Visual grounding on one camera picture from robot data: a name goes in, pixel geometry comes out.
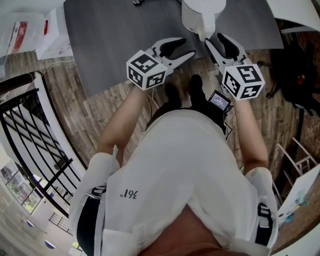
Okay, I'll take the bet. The person's right forearm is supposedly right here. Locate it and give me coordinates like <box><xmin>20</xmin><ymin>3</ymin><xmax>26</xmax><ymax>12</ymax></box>
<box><xmin>233</xmin><ymin>99</ymin><xmax>270</xmax><ymax>173</ymax></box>

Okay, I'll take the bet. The dark backpack shoulder strap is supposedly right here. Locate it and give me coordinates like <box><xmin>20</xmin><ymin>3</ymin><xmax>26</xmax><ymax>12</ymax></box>
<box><xmin>76</xmin><ymin>186</ymin><xmax>107</xmax><ymax>256</ymax></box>
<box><xmin>253</xmin><ymin>202</ymin><xmax>273</xmax><ymax>247</ymax></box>

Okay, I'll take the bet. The black device cable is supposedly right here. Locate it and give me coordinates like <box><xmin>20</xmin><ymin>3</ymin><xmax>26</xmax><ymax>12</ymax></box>
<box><xmin>223</xmin><ymin>109</ymin><xmax>234</xmax><ymax>141</ymax></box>

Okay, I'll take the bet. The white electric kettle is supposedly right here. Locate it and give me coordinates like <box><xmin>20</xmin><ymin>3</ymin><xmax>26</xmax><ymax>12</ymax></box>
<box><xmin>181</xmin><ymin>0</ymin><xmax>227</xmax><ymax>42</ymax></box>

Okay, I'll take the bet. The person's neck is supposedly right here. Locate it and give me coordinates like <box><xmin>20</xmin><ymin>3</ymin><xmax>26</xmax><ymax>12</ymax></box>
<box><xmin>143</xmin><ymin>206</ymin><xmax>223</xmax><ymax>256</ymax></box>

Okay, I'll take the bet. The person's white shirt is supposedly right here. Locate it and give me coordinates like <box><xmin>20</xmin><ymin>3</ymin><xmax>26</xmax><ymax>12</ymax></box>
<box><xmin>68</xmin><ymin>108</ymin><xmax>280</xmax><ymax>256</ymax></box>

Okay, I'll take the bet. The small black display device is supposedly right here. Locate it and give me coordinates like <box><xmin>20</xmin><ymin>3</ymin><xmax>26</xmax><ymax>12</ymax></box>
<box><xmin>207</xmin><ymin>90</ymin><xmax>232</xmax><ymax>113</ymax></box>

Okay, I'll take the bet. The black office chair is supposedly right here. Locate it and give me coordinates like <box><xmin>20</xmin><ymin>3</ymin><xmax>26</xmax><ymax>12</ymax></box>
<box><xmin>256</xmin><ymin>37</ymin><xmax>320</xmax><ymax>116</ymax></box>

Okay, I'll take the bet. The white metal rack frame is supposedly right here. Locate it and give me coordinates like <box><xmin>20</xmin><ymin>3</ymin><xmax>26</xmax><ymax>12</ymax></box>
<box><xmin>272</xmin><ymin>136</ymin><xmax>316</xmax><ymax>201</ymax></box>

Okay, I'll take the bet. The white adapter cable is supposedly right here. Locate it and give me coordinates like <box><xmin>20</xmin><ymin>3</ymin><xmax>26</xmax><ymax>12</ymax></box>
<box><xmin>146</xmin><ymin>87</ymin><xmax>159</xmax><ymax>109</ymax></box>

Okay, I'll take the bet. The person's left forearm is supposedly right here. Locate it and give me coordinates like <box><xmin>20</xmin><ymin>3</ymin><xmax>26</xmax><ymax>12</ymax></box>
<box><xmin>96</xmin><ymin>86</ymin><xmax>147</xmax><ymax>167</ymax></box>

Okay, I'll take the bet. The person's right shoe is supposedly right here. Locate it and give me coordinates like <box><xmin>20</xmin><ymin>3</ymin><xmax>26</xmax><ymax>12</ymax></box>
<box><xmin>189</xmin><ymin>74</ymin><xmax>205</xmax><ymax>101</ymax></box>

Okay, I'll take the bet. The black pole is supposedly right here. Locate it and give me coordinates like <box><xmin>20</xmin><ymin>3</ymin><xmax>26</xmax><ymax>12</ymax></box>
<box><xmin>296</xmin><ymin>107</ymin><xmax>305</xmax><ymax>143</ymax></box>

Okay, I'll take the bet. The black metal stair railing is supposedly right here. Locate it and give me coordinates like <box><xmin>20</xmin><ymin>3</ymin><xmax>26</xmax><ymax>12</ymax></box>
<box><xmin>0</xmin><ymin>72</ymin><xmax>85</xmax><ymax>218</ymax></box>

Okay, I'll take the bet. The person's shoe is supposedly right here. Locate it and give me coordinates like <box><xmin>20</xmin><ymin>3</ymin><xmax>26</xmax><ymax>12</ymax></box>
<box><xmin>189</xmin><ymin>74</ymin><xmax>205</xmax><ymax>101</ymax></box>
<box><xmin>164</xmin><ymin>82</ymin><xmax>183</xmax><ymax>108</ymax></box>

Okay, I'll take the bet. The person's left shoe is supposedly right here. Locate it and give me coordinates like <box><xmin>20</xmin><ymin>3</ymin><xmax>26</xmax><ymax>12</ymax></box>
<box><xmin>164</xmin><ymin>82</ymin><xmax>183</xmax><ymax>108</ymax></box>

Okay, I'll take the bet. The white desk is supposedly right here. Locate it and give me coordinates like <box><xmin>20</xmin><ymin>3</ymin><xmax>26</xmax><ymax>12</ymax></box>
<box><xmin>266</xmin><ymin>0</ymin><xmax>320</xmax><ymax>35</ymax></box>

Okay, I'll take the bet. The person's right leg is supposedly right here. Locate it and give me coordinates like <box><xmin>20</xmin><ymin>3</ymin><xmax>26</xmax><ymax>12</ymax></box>
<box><xmin>191</xmin><ymin>94</ymin><xmax>227</xmax><ymax>135</ymax></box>

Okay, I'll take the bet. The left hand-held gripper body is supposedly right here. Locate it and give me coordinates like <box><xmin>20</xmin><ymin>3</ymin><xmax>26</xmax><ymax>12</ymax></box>
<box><xmin>126</xmin><ymin>46</ymin><xmax>174</xmax><ymax>91</ymax></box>

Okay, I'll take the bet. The white storage box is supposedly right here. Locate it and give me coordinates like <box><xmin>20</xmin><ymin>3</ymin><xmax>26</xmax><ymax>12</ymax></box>
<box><xmin>34</xmin><ymin>6</ymin><xmax>75</xmax><ymax>61</ymax></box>

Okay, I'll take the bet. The lower floor window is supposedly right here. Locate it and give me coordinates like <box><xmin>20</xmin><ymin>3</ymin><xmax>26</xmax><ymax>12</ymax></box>
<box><xmin>0</xmin><ymin>159</ymin><xmax>43</xmax><ymax>216</ymax></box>

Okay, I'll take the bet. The person's left leg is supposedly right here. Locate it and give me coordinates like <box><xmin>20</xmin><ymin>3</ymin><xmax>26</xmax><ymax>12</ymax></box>
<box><xmin>146</xmin><ymin>99</ymin><xmax>185</xmax><ymax>131</ymax></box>

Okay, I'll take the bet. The white paint-stained board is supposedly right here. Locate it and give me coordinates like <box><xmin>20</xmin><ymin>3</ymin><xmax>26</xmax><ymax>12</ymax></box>
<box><xmin>276</xmin><ymin>163</ymin><xmax>320</xmax><ymax>227</ymax></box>

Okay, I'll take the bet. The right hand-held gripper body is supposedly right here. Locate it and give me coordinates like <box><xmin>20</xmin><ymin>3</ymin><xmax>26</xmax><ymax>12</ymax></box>
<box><xmin>216</xmin><ymin>54</ymin><xmax>265</xmax><ymax>102</ymax></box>

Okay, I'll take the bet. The clear water jug red label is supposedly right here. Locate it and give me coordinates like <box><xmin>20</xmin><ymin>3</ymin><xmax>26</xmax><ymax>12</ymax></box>
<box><xmin>0</xmin><ymin>13</ymin><xmax>47</xmax><ymax>60</ymax></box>

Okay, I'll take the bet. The white floor cable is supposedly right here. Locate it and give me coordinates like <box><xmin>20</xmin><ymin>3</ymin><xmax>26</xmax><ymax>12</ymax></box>
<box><xmin>41</xmin><ymin>56</ymin><xmax>76</xmax><ymax>77</ymax></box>

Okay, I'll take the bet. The person's leg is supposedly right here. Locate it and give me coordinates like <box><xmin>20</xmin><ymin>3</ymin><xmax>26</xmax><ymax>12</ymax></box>
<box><xmin>146</xmin><ymin>99</ymin><xmax>185</xmax><ymax>131</ymax></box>
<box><xmin>191</xmin><ymin>94</ymin><xmax>227</xmax><ymax>135</ymax></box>

